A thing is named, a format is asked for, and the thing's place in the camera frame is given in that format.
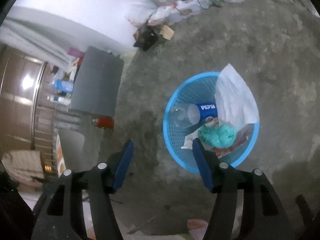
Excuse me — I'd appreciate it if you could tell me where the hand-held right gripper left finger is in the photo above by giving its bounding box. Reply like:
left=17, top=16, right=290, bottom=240
left=30, top=139, right=135, bottom=240

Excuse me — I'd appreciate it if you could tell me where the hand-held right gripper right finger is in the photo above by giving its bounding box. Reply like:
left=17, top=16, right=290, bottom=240
left=192, top=137, right=295, bottom=240

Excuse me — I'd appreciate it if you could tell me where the teal tissue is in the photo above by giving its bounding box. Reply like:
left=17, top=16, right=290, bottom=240
left=198, top=124, right=237, bottom=148

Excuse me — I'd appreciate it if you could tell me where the blue plastic mesh wastebasket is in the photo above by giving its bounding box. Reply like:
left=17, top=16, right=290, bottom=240
left=163, top=72, right=260, bottom=175

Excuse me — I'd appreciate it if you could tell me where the clear plastic bottle blue label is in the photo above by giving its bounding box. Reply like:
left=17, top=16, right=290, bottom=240
left=169, top=102, right=218, bottom=128

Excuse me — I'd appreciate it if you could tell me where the blue white paper package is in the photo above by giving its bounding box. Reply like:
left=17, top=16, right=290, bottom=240
left=214, top=64, right=259, bottom=130

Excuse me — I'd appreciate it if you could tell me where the beige hanging jacket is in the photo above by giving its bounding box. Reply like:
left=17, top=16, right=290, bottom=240
left=2, top=150, right=47, bottom=187

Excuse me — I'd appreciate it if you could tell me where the red canister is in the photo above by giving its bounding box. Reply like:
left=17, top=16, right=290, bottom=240
left=92, top=117, right=115, bottom=128

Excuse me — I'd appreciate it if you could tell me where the floral patterned tablecloth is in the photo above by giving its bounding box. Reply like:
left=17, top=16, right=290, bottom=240
left=52, top=129, right=87, bottom=180

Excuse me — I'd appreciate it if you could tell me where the grey cabinet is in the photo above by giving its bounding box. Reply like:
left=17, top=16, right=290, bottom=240
left=69, top=46, right=125, bottom=117

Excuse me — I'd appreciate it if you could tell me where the metal railing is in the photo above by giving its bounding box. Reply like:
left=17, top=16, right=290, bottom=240
left=30, top=61, right=83, bottom=175

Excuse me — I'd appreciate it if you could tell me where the blue and white bottle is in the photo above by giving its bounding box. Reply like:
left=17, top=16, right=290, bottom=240
left=54, top=79, right=74, bottom=93

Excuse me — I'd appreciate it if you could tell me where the pink cup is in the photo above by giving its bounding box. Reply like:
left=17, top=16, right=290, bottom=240
left=67, top=47, right=84, bottom=58

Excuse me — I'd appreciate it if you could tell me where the cardboard piece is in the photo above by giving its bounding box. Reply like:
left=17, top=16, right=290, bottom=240
left=160, top=24, right=175, bottom=40

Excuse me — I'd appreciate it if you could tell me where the long white printed box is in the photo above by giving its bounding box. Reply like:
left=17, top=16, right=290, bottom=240
left=150, top=0, right=213, bottom=25

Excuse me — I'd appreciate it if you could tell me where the white plastic bag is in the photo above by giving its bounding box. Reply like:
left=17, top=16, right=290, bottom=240
left=124, top=0, right=160, bottom=27

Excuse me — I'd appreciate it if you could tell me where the grey curtain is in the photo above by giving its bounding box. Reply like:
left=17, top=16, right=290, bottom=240
left=0, top=6, right=133, bottom=67

